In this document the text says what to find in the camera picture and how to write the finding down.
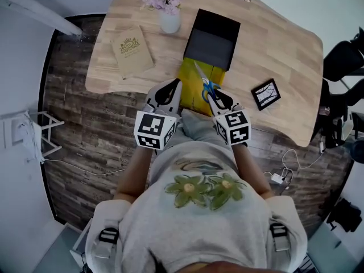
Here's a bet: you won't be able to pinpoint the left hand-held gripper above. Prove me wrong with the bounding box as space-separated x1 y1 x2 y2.
134 78 183 151

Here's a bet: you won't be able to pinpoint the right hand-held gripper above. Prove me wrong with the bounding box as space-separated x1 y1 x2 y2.
206 88 252 147

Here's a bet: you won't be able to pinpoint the blue-handled scissors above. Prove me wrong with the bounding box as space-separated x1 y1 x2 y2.
193 61 222 101

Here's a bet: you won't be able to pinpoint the black box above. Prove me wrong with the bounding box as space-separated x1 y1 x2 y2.
177 9 241 116

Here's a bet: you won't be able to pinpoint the person's left forearm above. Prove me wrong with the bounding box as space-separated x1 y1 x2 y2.
115 145 157 203

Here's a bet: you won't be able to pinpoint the person's right forearm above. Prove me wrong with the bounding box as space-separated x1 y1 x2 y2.
231 142 274 200

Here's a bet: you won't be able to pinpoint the person's grey trouser leg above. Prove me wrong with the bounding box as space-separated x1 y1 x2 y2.
167 108 237 153

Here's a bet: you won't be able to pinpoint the tan hardcover book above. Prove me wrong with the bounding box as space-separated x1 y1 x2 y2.
110 24 155 79

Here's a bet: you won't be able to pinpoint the person's grey flower-print shirt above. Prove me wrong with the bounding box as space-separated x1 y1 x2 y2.
85 140 308 273

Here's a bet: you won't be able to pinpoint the black office chair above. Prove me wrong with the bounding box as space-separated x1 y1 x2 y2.
311 27 364 150

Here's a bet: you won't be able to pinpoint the white folding stool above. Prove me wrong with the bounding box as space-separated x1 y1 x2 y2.
1 109 65 164

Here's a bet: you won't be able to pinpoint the white pipe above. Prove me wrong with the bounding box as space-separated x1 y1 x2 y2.
0 0 83 36

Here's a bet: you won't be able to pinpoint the black picture frame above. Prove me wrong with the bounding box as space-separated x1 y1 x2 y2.
250 78 282 111

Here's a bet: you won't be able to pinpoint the white adapter cable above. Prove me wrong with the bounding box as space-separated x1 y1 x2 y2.
263 148 325 187

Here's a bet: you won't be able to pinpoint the thin white floor cable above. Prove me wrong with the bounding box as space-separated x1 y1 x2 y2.
42 158 126 176

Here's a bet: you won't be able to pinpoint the grey backpack strap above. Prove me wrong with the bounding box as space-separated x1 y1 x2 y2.
93 226 120 259
268 222 291 252

